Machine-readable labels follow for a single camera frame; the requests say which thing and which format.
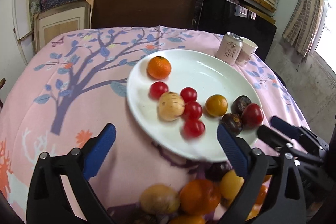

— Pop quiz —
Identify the black glossy panel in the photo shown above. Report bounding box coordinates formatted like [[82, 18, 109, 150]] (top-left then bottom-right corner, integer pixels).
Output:
[[197, 0, 277, 62]]

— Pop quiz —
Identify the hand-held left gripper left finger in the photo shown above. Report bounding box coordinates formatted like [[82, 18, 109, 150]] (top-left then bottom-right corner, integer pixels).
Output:
[[26, 123, 116, 224]]

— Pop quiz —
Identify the dark red cherry tomato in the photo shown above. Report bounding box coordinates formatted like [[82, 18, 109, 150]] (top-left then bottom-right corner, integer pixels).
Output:
[[241, 103, 264, 129]]

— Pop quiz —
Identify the pale pink beverage can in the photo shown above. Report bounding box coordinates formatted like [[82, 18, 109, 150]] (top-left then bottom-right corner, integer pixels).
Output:
[[215, 32, 244, 65]]

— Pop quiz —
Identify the small striped pepino melon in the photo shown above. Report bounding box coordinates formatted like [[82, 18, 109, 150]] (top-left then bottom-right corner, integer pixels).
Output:
[[139, 184, 181, 215]]

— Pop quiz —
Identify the pink printed tablecloth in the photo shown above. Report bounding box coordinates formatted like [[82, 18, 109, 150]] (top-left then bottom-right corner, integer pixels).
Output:
[[0, 25, 311, 224]]

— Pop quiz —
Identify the beige checked curtain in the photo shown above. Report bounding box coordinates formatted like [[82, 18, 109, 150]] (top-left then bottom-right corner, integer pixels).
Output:
[[282, 0, 326, 58]]

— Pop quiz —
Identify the yellow round fruit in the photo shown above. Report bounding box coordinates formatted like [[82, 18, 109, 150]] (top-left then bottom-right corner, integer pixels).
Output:
[[219, 169, 246, 201]]

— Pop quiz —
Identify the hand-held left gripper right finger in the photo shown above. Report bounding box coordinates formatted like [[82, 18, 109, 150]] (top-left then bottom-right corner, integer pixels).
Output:
[[217, 123, 306, 224]]

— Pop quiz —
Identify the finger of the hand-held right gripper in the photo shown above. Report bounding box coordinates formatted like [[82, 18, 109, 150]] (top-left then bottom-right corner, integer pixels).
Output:
[[257, 125, 324, 165], [271, 116, 329, 153]]

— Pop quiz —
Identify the large dark brown water chestnut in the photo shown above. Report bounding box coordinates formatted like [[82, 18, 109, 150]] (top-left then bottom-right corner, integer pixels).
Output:
[[220, 113, 243, 136]]

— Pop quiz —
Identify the wooden chair part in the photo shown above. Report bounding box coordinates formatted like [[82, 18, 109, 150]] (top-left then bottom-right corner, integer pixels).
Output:
[[0, 78, 6, 109]]

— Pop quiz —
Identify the large orange mandarin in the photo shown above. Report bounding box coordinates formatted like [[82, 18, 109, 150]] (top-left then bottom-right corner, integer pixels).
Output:
[[179, 179, 221, 215]]

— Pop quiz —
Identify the window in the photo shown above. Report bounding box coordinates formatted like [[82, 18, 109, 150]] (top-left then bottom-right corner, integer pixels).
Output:
[[314, 0, 336, 62]]

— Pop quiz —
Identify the yellow-orange mandarin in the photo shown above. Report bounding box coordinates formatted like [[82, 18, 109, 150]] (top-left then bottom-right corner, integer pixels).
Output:
[[205, 94, 228, 117], [168, 214, 206, 224]]

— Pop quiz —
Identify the small orange mandarin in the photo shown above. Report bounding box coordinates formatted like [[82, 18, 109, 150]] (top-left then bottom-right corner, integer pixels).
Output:
[[245, 203, 261, 220], [254, 184, 269, 205]]

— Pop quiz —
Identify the large striped pepino melon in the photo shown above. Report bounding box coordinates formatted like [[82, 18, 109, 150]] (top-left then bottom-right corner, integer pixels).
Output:
[[158, 91, 185, 122]]

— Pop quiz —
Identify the small red cherry tomato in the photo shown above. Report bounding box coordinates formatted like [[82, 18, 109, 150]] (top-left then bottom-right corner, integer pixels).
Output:
[[182, 119, 206, 138]]

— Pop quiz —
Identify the dark brown wooden panel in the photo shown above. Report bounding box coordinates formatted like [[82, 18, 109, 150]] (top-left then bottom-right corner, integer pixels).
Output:
[[91, 0, 204, 30]]

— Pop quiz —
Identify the white paper cup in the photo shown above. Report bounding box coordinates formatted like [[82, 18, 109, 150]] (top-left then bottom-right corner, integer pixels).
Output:
[[235, 37, 259, 65]]

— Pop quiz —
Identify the white oval plate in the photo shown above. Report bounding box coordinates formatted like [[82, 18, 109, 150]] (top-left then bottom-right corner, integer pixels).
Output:
[[126, 49, 263, 163]]

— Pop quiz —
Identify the cardboard framed panel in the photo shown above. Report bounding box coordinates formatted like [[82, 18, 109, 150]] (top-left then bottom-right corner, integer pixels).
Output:
[[34, 0, 94, 52]]

